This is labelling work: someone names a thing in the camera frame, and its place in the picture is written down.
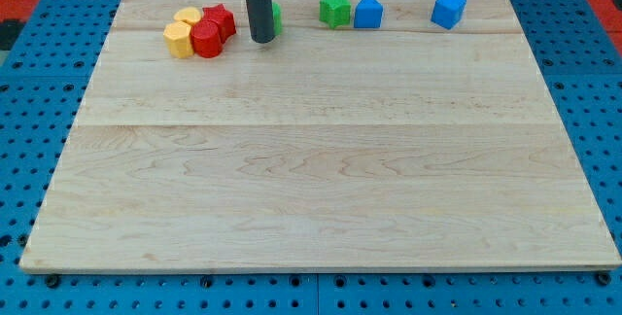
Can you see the green star block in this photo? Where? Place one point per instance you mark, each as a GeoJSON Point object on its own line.
{"type": "Point", "coordinates": [335, 13]}

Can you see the red star block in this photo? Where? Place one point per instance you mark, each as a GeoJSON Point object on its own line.
{"type": "Point", "coordinates": [224, 19]}

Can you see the yellow heart block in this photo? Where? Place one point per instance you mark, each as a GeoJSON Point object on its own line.
{"type": "Point", "coordinates": [188, 15]}

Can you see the light wooden board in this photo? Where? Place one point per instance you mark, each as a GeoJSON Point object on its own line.
{"type": "Point", "coordinates": [405, 149]}

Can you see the green block behind rod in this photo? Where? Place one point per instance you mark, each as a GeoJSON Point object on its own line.
{"type": "Point", "coordinates": [277, 18]}

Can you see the blue pentagon house block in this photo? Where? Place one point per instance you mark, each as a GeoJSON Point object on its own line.
{"type": "Point", "coordinates": [368, 14]}

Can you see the red cylinder block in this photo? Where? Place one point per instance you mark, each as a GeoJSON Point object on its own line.
{"type": "Point", "coordinates": [206, 39]}

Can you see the yellow hexagon block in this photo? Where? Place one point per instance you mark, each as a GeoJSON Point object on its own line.
{"type": "Point", "coordinates": [177, 39]}

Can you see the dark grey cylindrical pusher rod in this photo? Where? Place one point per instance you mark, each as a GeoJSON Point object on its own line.
{"type": "Point", "coordinates": [261, 21]}

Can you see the blue cube block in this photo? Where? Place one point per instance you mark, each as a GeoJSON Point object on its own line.
{"type": "Point", "coordinates": [447, 13]}

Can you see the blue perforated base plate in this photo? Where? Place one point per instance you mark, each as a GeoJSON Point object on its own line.
{"type": "Point", "coordinates": [43, 81]}

